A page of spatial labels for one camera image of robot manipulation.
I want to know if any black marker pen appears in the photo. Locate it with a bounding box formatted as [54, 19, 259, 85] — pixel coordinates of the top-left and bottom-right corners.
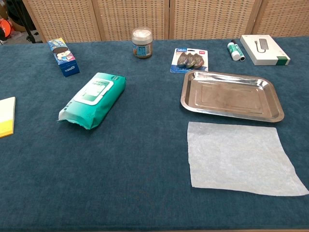
[231, 39, 246, 61]

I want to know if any jar with white lid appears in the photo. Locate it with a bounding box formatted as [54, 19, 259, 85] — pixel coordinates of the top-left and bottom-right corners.
[131, 27, 153, 59]

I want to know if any green wet wipes pack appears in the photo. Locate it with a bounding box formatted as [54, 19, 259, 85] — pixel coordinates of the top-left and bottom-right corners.
[56, 72, 127, 131]

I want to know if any orange round object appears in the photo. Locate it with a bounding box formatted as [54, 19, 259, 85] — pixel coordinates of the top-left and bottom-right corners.
[0, 18, 13, 40]

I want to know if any white wipe sheet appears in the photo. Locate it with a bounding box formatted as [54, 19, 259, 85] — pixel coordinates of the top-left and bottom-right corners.
[187, 121, 309, 197]

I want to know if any stainless steel tray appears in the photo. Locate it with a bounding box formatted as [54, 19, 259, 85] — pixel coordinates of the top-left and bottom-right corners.
[180, 70, 285, 123]

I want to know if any dark teal table cover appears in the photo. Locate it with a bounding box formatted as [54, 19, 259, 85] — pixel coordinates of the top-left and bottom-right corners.
[0, 36, 309, 231]

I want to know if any wicker folding screen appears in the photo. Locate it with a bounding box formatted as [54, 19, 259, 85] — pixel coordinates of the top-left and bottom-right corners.
[22, 0, 309, 43]

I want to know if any correction tape blister pack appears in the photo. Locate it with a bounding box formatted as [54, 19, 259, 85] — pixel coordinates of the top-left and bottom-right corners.
[169, 47, 209, 73]

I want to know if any yellow white notepad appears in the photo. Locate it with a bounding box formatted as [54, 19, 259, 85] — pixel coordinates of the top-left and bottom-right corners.
[0, 96, 16, 139]

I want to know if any blue Oreo cookie box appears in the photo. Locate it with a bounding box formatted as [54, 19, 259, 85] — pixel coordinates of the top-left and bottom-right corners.
[47, 37, 81, 78]

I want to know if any white USB hub box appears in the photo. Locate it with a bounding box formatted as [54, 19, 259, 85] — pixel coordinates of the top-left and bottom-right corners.
[239, 34, 291, 66]

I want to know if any black tripod stand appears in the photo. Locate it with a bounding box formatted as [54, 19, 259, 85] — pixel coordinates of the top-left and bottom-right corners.
[14, 0, 41, 44]

